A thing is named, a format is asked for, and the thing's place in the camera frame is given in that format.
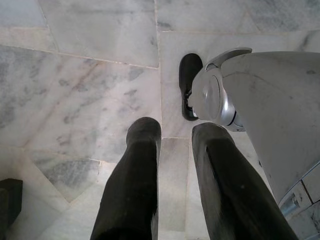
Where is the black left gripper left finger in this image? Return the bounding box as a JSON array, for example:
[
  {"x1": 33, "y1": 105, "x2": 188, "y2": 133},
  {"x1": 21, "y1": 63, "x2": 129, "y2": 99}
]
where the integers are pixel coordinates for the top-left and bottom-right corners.
[{"x1": 89, "y1": 116, "x2": 163, "y2": 240}]

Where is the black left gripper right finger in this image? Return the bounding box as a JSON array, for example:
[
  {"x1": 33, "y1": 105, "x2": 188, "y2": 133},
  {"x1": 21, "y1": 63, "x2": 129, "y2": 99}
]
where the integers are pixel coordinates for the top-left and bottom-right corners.
[{"x1": 191, "y1": 121, "x2": 300, "y2": 240}]

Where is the dark wooden block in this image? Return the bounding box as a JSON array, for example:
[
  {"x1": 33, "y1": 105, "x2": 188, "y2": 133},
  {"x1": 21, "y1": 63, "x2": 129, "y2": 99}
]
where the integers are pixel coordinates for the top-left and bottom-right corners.
[{"x1": 0, "y1": 178, "x2": 23, "y2": 240}]

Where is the black robot left foot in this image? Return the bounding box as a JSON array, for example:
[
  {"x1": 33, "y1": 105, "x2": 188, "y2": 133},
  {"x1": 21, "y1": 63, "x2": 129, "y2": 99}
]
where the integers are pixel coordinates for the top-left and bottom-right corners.
[{"x1": 178, "y1": 52, "x2": 204, "y2": 122}]

